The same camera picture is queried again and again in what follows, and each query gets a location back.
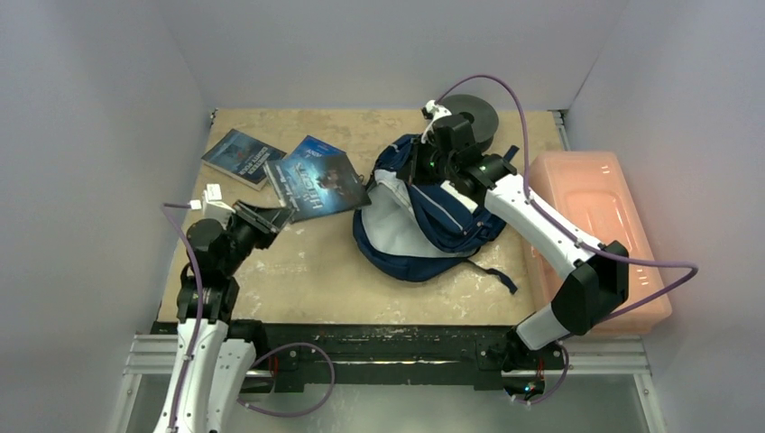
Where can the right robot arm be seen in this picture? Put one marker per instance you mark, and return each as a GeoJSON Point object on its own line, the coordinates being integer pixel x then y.
{"type": "Point", "coordinates": [594, 275]}

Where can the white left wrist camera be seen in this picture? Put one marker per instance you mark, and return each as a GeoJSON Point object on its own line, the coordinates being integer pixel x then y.
{"type": "Point", "coordinates": [211, 204]}

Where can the translucent orange plastic box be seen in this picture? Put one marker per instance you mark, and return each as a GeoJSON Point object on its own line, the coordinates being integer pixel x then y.
{"type": "Point", "coordinates": [589, 189]}

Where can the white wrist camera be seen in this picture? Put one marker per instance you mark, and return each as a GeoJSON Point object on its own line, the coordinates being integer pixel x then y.
{"type": "Point", "coordinates": [211, 204]}
{"type": "Point", "coordinates": [432, 111]}

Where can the navy blue student backpack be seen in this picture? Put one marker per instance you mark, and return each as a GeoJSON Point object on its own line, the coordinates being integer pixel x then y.
{"type": "Point", "coordinates": [416, 233]}

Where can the blue cover book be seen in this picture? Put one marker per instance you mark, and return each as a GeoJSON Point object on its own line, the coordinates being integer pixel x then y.
{"type": "Point", "coordinates": [242, 157]}

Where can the dark grey filament spool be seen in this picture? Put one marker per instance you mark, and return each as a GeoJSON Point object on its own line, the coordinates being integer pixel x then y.
{"type": "Point", "coordinates": [480, 114]}

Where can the animal farm book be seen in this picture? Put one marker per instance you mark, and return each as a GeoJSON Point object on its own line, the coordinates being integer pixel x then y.
{"type": "Point", "coordinates": [312, 147]}

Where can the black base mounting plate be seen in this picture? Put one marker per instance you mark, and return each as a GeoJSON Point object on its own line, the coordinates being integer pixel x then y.
{"type": "Point", "coordinates": [481, 357]}

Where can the dark cover book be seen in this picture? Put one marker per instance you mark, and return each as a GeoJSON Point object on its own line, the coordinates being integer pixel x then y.
{"type": "Point", "coordinates": [317, 187]}

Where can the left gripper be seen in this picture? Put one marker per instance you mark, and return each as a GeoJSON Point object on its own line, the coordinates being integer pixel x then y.
{"type": "Point", "coordinates": [265, 222]}

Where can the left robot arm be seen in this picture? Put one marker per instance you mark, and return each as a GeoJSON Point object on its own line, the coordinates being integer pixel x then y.
{"type": "Point", "coordinates": [214, 351]}

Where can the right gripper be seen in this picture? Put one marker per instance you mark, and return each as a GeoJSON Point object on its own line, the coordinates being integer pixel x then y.
{"type": "Point", "coordinates": [422, 169]}

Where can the aluminium frame rail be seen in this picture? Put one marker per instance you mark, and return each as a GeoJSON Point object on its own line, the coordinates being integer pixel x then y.
{"type": "Point", "coordinates": [155, 354]}

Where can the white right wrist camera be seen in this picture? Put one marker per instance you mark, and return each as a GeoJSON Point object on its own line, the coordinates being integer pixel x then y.
{"type": "Point", "coordinates": [432, 111]}

